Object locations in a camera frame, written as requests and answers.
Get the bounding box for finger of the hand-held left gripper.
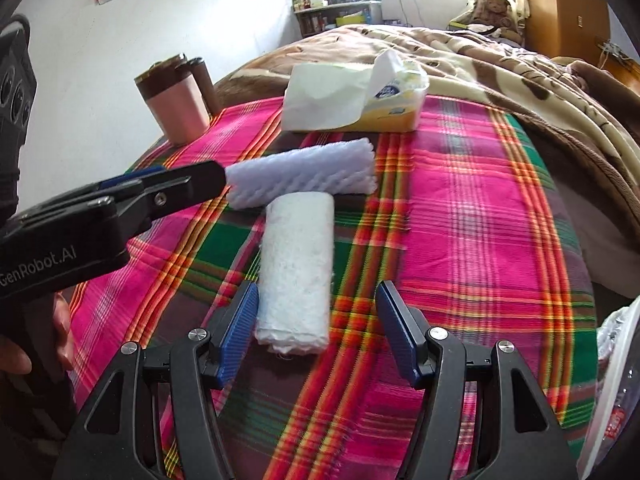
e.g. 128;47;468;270
10;166;167;227
112;161;228;234

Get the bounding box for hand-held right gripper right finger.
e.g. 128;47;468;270
375;280;583;480

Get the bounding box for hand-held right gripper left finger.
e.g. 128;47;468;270
52;281;261;480

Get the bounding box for white paper towel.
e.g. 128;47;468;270
253;192;335;357

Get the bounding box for lilac waffle towel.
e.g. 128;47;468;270
226;137;377;210

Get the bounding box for white bin with plastic liner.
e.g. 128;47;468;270
575;294;640;480

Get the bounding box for person's left forearm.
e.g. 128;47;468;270
0;370;83;480

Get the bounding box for person's left hand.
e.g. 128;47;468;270
0;292;77;376

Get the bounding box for pink tumbler with brown lid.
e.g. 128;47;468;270
134;54;211;145

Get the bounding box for pink green plaid bed sheet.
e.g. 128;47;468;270
65;95;599;480

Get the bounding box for yellow tissue pack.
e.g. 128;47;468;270
281;49;430;134

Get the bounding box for white shelf unit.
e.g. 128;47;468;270
292;1;384;39

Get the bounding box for brown patterned blanket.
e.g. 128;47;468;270
215;22;640;311

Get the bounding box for yellow green box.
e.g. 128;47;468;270
448;17;497;34

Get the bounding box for brown teddy bear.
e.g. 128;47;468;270
470;0;522;42

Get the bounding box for small items on headboard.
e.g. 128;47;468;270
597;39;627;62

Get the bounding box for wooden wardrobe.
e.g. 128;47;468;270
517;0;614;62

